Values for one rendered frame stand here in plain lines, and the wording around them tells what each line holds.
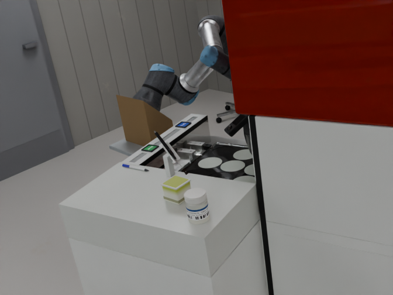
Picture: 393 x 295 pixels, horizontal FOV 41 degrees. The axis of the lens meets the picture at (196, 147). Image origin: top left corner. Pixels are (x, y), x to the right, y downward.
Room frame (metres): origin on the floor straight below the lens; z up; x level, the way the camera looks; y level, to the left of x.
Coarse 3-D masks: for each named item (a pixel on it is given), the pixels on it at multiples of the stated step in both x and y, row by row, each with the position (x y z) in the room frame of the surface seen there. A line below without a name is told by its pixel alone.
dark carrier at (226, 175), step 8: (208, 152) 2.08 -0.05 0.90; (216, 152) 2.07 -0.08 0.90; (224, 152) 2.06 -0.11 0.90; (232, 152) 2.05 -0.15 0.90; (200, 160) 2.01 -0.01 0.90; (224, 160) 1.98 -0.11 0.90; (240, 160) 1.95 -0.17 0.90; (248, 160) 1.94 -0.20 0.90; (192, 168) 1.95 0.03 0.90; (200, 168) 1.94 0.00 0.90; (208, 168) 1.93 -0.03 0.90; (216, 168) 1.92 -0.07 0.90; (216, 176) 1.85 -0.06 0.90; (224, 176) 1.84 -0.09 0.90; (232, 176) 1.83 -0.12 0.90
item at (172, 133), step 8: (184, 120) 2.36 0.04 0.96; (192, 120) 2.35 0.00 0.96; (200, 120) 2.33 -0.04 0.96; (176, 128) 2.27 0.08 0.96; (184, 128) 2.25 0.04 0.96; (168, 136) 2.19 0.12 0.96; (176, 136) 2.17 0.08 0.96; (152, 144) 2.13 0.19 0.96; (160, 144) 2.11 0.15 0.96; (136, 152) 2.07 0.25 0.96; (144, 152) 2.05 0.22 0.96; (152, 152) 2.04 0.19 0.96; (128, 160) 2.00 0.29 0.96; (136, 160) 1.99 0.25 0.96; (144, 160) 1.97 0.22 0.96
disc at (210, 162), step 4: (204, 160) 2.01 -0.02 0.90; (208, 160) 2.00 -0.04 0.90; (212, 160) 2.00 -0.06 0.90; (216, 160) 1.99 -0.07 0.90; (220, 160) 1.98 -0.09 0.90; (200, 164) 1.98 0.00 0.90; (204, 164) 1.97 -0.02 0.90; (208, 164) 1.96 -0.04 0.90; (212, 164) 1.96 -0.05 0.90; (216, 164) 1.95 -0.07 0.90
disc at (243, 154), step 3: (240, 150) 2.05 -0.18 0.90; (243, 150) 2.04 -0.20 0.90; (246, 150) 2.04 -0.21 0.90; (234, 153) 2.03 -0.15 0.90; (237, 153) 2.02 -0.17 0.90; (240, 153) 2.02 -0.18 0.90; (243, 153) 2.02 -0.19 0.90; (246, 153) 2.01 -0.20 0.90; (249, 153) 2.01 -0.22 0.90; (234, 156) 2.00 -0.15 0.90; (237, 156) 2.00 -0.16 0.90; (240, 156) 1.99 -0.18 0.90; (243, 156) 1.99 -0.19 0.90; (246, 156) 1.98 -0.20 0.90; (249, 156) 1.98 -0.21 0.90; (252, 156) 1.97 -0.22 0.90; (240, 159) 1.96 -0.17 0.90; (243, 159) 1.96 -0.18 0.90; (246, 159) 1.96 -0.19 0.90
